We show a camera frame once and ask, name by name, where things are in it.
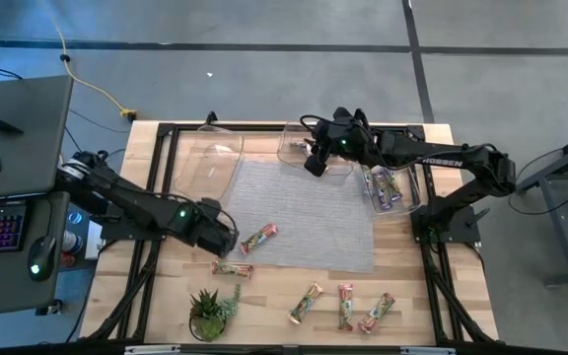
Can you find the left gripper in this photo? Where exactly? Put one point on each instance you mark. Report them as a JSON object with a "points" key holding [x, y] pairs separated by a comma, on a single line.
{"points": [[210, 227]]}

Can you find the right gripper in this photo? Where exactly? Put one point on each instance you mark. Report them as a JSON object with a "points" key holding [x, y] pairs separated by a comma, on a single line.
{"points": [[340, 140]]}

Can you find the purple granola bar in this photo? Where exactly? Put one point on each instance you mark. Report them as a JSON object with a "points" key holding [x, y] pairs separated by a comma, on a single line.
{"points": [[381, 190], [393, 186], [368, 180]]}

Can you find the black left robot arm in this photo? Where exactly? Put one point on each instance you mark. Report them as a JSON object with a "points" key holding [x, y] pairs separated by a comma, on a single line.
{"points": [[131, 197]]}

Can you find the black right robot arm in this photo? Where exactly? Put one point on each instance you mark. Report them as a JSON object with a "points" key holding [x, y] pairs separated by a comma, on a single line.
{"points": [[442, 155]]}

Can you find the clear plastic bin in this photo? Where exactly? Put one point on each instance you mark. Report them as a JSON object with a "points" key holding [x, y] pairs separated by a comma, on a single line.
{"points": [[409, 197], [289, 155], [210, 163]]}

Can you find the grey woven placemat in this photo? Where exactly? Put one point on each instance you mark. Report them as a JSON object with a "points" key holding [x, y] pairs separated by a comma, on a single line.
{"points": [[304, 217]]}

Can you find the potted green succulent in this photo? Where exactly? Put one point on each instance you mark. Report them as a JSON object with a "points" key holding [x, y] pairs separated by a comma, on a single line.
{"points": [[207, 315]]}

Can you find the small white box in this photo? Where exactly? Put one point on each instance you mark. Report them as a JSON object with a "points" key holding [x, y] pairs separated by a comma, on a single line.
{"points": [[94, 239]]}

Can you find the black computer mouse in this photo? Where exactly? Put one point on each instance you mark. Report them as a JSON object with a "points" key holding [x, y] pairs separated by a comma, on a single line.
{"points": [[41, 259]]}

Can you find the grey desk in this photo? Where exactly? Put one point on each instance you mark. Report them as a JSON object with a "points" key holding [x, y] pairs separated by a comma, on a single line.
{"points": [[27, 148]]}

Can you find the small black block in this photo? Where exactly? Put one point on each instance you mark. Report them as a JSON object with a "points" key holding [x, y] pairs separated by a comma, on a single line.
{"points": [[5, 126]]}

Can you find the black frame clamp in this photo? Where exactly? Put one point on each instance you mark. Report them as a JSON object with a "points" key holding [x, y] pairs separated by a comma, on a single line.
{"points": [[211, 117]]}

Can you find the white bracket strip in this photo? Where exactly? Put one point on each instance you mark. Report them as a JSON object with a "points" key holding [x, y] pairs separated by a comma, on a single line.
{"points": [[151, 350], [427, 351]]}

